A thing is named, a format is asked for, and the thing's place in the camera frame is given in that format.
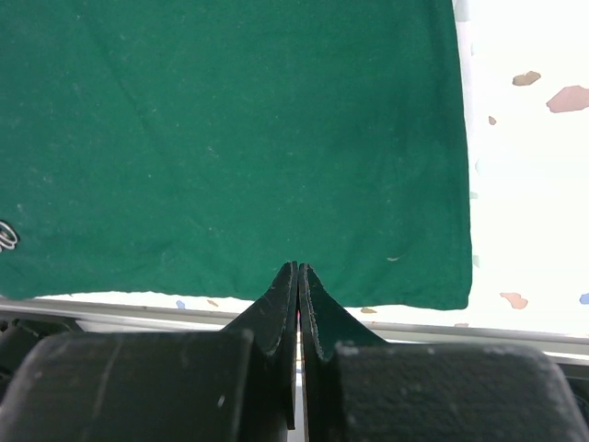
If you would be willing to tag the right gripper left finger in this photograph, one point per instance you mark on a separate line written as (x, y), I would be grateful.
(60, 382)

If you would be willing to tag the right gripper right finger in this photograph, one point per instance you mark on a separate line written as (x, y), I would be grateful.
(359, 387)

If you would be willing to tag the dark green surgical cloth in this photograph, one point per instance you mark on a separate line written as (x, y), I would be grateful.
(193, 147)

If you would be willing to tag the steel hemostat clamp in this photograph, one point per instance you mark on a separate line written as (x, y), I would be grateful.
(8, 237)

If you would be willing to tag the aluminium front rail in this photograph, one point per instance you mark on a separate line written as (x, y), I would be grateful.
(562, 348)

